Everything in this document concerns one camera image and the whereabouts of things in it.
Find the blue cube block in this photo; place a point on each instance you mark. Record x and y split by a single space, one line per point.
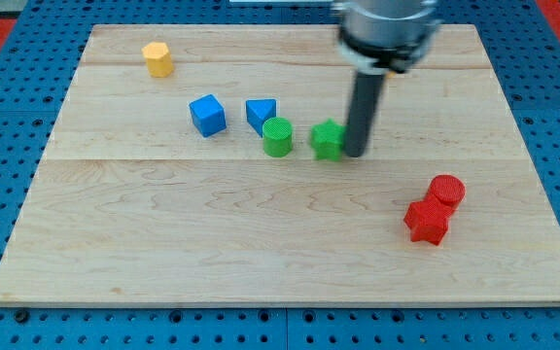
208 115

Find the red cylinder block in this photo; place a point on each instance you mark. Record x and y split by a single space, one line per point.
448 190

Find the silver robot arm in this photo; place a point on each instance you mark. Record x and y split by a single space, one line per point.
379 36

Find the blue triangle block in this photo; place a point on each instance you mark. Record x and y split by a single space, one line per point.
258 111

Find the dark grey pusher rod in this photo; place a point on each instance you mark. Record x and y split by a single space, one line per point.
364 99

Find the green star block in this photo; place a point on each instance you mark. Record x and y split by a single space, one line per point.
327 140

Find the red star block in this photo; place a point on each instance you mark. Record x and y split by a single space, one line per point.
427 220

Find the yellow hexagon block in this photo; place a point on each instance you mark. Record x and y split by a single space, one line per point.
158 59

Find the wooden board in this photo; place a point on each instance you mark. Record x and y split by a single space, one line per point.
131 207

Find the green cylinder block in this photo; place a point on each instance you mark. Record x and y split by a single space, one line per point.
277 134

